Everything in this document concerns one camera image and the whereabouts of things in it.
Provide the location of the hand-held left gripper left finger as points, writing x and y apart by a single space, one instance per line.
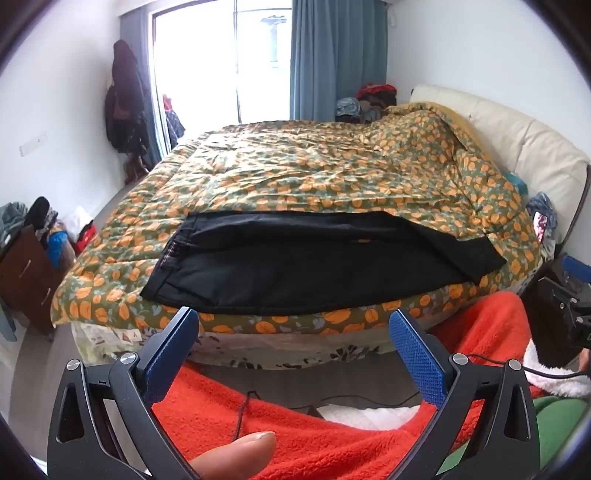
171 355

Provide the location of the green cloth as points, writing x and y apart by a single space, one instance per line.
558 424

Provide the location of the dark coats on rack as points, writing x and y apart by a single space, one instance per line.
124 97

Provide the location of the person's left hand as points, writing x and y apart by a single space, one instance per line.
235 454

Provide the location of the black pants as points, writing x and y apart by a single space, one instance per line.
300 272

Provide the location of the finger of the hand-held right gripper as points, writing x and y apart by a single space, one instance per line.
577 266

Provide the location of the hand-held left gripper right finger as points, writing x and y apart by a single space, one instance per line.
418 360

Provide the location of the white plastic sheet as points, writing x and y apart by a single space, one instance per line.
369 417

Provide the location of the hanging red and blue clothes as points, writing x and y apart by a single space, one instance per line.
173 122

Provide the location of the leaf print bed sheet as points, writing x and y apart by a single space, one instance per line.
277 347

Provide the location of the blue patterned cloth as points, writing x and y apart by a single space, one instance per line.
545 203

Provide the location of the white plastic bag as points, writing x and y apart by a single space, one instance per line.
76 221

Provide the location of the brown wooden dresser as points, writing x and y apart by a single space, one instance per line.
23 277

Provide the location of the pile of mixed clothes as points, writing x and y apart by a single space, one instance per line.
374 99

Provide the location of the white wall switch plate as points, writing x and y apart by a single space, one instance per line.
33 145

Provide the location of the orange floral green blanket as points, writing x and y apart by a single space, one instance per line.
323 170

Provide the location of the blue bag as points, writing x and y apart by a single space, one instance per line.
56 249

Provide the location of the teal item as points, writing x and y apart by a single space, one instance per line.
516 182

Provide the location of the orange fleece robe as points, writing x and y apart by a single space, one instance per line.
300 438

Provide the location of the red bag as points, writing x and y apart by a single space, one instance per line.
87 237

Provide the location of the cream padded headboard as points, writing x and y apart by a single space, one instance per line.
531 134

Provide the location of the glass sliding door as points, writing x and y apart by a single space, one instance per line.
203 69

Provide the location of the black cloth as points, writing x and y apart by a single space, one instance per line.
40 214

